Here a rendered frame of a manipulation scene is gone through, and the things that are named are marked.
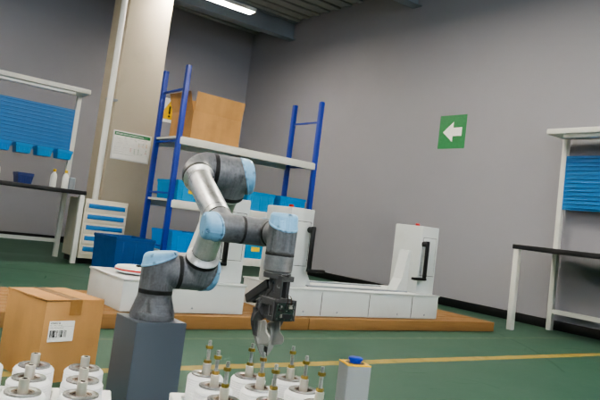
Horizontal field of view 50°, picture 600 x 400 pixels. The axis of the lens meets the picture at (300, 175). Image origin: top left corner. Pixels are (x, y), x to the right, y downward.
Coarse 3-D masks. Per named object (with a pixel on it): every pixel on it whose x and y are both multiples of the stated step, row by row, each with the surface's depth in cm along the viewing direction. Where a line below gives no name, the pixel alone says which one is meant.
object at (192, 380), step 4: (188, 376) 170; (192, 376) 169; (196, 376) 169; (220, 376) 172; (188, 380) 169; (192, 380) 168; (196, 380) 167; (200, 380) 167; (204, 380) 167; (208, 380) 168; (220, 380) 170; (188, 384) 169; (192, 384) 168; (196, 384) 167; (188, 388) 169; (192, 388) 168; (188, 392) 168; (192, 392) 168; (188, 396) 168; (192, 396) 167
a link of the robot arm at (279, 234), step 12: (276, 216) 164; (288, 216) 164; (264, 228) 168; (276, 228) 163; (288, 228) 163; (264, 240) 168; (276, 240) 163; (288, 240) 163; (276, 252) 162; (288, 252) 163
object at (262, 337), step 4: (264, 320) 163; (260, 324) 164; (264, 324) 163; (260, 328) 164; (264, 328) 162; (260, 332) 163; (264, 332) 162; (260, 336) 163; (264, 336) 162; (268, 336) 161; (256, 340) 163; (260, 340) 163; (264, 340) 162; (268, 340) 160; (256, 344) 164; (260, 344) 163; (264, 344) 162; (260, 348) 164; (260, 352) 164
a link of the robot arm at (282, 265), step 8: (264, 256) 166; (272, 256) 162; (280, 256) 170; (264, 264) 164; (272, 264) 162; (280, 264) 162; (288, 264) 163; (272, 272) 163; (280, 272) 162; (288, 272) 163
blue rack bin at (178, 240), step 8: (152, 232) 701; (160, 232) 685; (176, 232) 665; (184, 232) 671; (192, 232) 705; (160, 240) 683; (168, 240) 669; (176, 240) 666; (184, 240) 671; (168, 248) 667; (176, 248) 666; (184, 248) 672
